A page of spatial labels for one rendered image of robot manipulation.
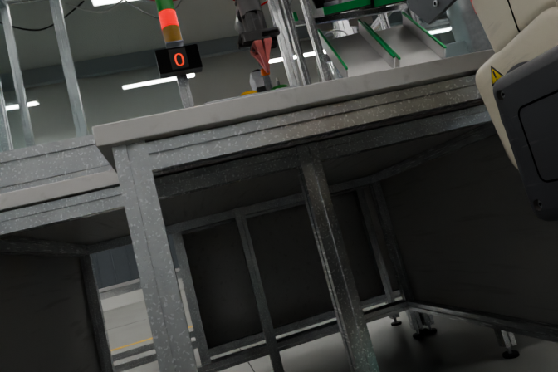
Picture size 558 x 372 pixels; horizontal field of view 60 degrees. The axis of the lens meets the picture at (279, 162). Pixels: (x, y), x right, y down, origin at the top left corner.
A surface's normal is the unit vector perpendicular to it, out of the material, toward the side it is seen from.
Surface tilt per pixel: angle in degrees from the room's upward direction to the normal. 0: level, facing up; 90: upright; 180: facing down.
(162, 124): 90
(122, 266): 90
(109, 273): 90
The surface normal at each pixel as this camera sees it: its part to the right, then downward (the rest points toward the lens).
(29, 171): 0.18, -0.19
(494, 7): -0.95, 0.22
